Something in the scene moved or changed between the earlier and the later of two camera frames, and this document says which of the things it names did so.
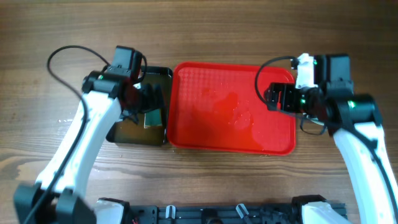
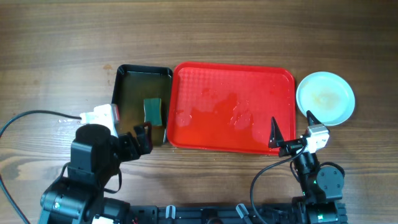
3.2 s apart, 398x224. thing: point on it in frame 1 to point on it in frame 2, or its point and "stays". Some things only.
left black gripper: x=150 y=102 to x=135 y=147
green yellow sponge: x=152 y=118 stays
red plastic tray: x=222 y=107 stays
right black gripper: x=286 y=89 to x=290 y=146
